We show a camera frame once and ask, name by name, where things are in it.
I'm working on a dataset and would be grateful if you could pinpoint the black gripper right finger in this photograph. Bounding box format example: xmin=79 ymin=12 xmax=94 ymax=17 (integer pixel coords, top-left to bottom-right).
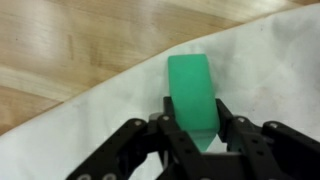
xmin=214 ymin=98 xmax=320 ymax=180

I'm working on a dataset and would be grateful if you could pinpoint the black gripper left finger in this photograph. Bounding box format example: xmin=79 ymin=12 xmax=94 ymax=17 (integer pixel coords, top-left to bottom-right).
xmin=66 ymin=96 xmax=214 ymax=180

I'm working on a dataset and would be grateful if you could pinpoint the green triangular block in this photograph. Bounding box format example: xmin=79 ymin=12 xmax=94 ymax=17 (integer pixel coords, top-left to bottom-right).
xmin=167 ymin=53 xmax=222 ymax=153

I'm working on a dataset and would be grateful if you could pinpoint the white cloth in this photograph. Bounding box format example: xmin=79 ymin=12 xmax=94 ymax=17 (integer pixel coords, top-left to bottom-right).
xmin=0 ymin=3 xmax=320 ymax=180

